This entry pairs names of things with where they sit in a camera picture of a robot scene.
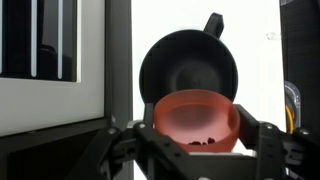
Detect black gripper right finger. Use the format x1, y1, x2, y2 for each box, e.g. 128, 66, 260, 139
234, 103, 320, 180

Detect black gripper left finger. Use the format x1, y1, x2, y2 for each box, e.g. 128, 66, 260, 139
66, 102, 201, 180

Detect dark coffee beans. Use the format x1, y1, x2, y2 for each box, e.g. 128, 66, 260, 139
187, 136, 217, 146

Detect pink translucent cup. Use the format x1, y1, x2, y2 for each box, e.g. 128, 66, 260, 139
152, 88, 241, 154

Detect black pot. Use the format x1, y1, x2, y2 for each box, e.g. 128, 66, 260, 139
138, 12, 240, 108

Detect white toy kitchen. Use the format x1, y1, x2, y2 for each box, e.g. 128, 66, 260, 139
0, 0, 134, 180

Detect yellow cable bundle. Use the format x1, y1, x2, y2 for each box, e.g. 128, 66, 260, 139
285, 105, 296, 135

